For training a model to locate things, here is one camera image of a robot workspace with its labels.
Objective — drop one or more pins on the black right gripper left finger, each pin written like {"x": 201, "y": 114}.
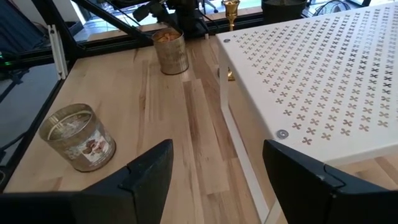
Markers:
{"x": 124, "y": 199}

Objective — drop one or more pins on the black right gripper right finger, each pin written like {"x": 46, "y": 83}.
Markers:
{"x": 326, "y": 199}

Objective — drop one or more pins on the silver candle jar picture label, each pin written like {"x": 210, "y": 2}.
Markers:
{"x": 90, "y": 149}

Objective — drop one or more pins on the silver candle jar orange wax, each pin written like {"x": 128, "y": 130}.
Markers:
{"x": 171, "y": 56}

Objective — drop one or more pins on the short brass candlestick holder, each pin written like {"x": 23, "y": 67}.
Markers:
{"x": 231, "y": 11}

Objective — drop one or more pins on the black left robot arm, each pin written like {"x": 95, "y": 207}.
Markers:
{"x": 186, "y": 18}

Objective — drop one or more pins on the white perforated metal shelf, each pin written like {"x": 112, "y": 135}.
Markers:
{"x": 311, "y": 77}

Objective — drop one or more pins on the black floor fan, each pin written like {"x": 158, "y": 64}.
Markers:
{"x": 320, "y": 7}

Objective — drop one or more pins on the black plant pot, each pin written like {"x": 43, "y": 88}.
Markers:
{"x": 283, "y": 12}

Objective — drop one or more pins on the white frame bracket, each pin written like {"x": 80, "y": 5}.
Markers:
{"x": 59, "y": 56}

